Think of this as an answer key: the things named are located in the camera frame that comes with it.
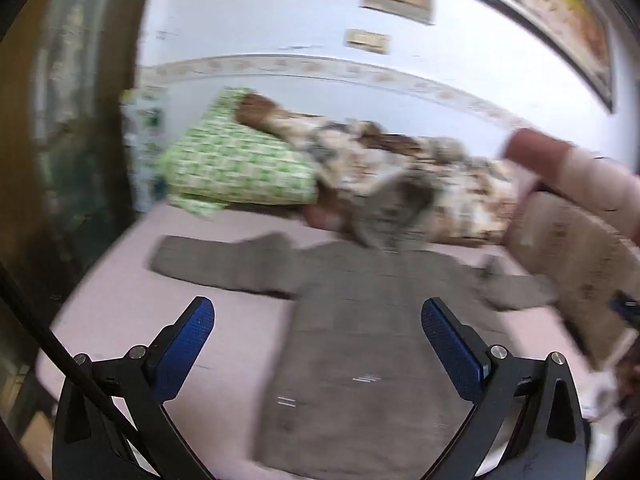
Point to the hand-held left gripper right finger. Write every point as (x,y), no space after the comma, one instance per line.
(450,350)

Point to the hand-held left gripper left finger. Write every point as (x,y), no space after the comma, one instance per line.
(187,345)

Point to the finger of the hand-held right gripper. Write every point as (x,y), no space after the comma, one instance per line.
(625,307)

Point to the grey quilted hooded jacket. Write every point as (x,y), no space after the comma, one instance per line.
(360,360)

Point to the striped sofa cushion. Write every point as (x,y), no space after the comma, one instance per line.
(565,260)

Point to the pink sofa armrest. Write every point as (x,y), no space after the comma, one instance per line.
(575,170)

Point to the green white checked pillow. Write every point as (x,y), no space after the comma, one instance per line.
(225,160)

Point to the leaf print blanket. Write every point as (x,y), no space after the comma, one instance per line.
(350,160)

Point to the clear plastic bag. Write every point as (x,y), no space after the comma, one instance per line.
(145,125)

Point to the wooden door with glass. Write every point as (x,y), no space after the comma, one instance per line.
(75,135)

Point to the framed wall painting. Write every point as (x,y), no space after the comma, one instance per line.
(550,10)

